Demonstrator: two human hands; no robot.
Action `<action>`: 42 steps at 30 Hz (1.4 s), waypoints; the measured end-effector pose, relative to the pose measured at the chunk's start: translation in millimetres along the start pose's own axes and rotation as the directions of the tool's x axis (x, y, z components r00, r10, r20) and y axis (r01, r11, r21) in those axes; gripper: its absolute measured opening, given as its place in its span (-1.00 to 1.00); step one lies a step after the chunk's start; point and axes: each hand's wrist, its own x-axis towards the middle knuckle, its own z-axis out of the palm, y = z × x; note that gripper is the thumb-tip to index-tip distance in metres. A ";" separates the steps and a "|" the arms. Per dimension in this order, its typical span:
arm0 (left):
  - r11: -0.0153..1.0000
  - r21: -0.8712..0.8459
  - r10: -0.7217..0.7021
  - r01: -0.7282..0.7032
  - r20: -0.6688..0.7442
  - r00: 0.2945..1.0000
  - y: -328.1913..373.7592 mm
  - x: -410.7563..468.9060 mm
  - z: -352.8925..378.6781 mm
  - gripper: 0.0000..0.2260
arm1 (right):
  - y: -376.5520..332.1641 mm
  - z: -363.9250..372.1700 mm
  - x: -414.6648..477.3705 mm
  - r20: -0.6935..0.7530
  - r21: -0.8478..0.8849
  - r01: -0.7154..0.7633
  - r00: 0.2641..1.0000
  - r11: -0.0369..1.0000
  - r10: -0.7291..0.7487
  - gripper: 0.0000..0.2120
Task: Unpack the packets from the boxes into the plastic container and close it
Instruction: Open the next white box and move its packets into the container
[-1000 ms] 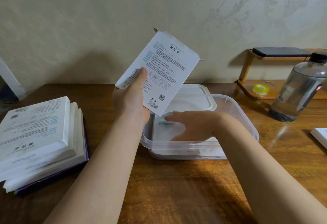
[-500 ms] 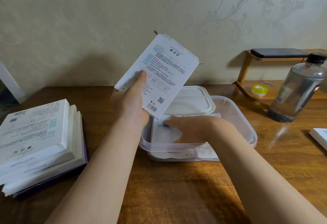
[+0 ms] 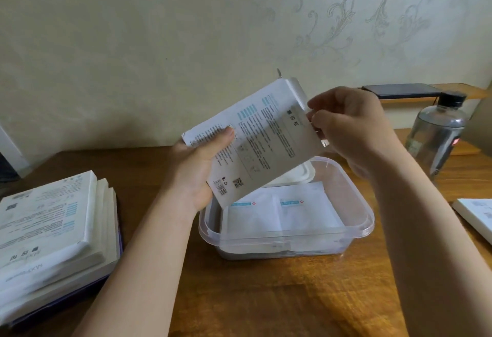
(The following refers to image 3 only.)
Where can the person's left hand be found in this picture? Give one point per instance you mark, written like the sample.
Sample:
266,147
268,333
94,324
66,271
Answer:
188,175

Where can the person's right hand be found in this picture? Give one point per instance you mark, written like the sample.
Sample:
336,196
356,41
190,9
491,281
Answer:
357,129

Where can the white container lid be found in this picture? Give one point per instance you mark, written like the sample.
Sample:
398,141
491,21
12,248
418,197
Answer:
296,175

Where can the white box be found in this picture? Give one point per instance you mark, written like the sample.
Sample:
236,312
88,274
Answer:
261,137
474,213

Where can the clear plastic container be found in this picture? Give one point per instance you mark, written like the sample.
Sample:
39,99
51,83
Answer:
363,217

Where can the stack of white boxes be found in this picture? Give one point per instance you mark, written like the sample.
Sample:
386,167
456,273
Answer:
50,229

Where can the person's right forearm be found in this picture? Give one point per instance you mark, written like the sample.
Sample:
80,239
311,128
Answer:
434,252

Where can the person's left forearm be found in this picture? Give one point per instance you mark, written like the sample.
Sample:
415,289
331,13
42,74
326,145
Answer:
142,271

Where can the black smartphone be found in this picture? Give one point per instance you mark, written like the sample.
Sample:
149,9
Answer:
403,91

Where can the clear bottle with black cap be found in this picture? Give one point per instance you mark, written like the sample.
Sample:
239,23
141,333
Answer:
434,137

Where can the small wooden desk shelf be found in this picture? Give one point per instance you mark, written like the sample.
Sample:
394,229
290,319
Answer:
472,90

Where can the white bookshelf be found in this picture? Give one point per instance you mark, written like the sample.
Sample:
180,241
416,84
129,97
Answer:
13,152

